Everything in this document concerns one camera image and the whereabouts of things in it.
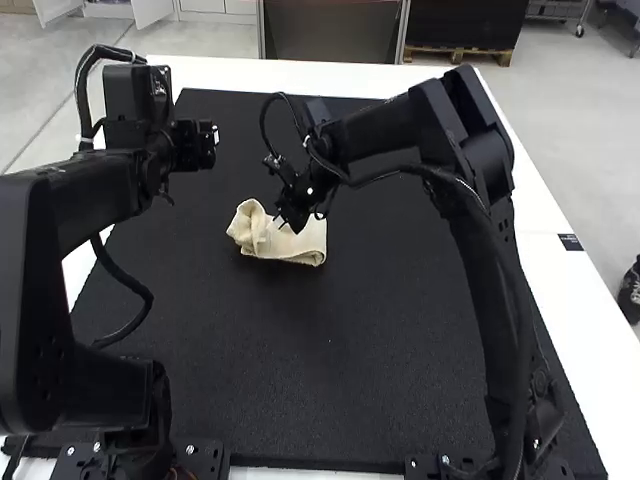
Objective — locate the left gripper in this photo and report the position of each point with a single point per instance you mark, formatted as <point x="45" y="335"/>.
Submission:
<point x="192" y="150"/>

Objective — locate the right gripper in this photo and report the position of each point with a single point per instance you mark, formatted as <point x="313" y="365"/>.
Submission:
<point x="302" y="197"/>

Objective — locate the pale towel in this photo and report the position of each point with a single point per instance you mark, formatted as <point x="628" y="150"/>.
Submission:
<point x="300" y="247"/>

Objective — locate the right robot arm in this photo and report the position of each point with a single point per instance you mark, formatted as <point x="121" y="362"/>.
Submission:
<point x="390" y="130"/>

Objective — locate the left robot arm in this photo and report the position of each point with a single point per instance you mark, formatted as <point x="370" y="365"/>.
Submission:
<point x="75" y="190"/>

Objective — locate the black mat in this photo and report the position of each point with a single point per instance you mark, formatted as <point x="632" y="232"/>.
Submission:
<point x="300" y="325"/>

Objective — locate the white cupboard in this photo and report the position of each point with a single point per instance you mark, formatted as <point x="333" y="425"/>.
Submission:
<point x="150" y="12"/>

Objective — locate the grey cupboard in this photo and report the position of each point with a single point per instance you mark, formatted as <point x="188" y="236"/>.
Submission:
<point x="330" y="30"/>

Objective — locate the wooden pallet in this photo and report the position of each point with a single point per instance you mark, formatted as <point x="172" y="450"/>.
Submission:
<point x="480" y="52"/>

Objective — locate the black crate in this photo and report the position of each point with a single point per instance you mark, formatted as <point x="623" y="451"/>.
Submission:
<point x="465" y="22"/>

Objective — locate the metal trolley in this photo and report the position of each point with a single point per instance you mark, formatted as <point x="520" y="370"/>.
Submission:
<point x="580" y="31"/>

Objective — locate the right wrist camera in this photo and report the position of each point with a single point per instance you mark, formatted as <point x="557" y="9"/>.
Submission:
<point x="320" y="111"/>

